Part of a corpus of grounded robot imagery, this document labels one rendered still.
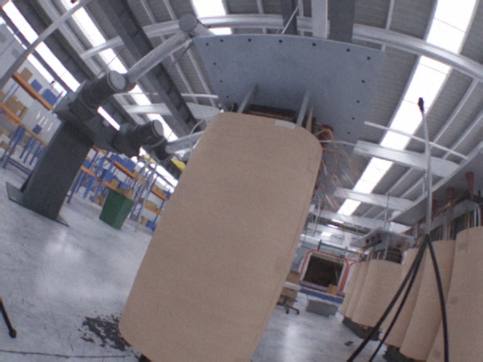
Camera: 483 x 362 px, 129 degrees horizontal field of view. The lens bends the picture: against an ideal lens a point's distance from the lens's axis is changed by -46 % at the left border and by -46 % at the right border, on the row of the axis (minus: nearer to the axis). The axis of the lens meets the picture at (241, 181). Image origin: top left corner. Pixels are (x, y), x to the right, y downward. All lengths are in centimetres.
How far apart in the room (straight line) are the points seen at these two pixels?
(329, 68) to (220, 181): 60
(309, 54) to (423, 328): 189
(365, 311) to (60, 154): 430
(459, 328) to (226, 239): 147
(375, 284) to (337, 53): 292
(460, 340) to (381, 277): 197
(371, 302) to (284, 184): 280
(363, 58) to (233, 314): 91
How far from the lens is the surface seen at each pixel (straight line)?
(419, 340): 193
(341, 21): 446
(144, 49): 788
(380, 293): 327
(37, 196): 281
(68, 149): 281
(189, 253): 62
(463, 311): 161
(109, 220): 534
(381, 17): 1022
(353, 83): 93
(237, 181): 63
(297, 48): 87
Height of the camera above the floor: 63
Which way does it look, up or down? 19 degrees up
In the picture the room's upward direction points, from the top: 22 degrees clockwise
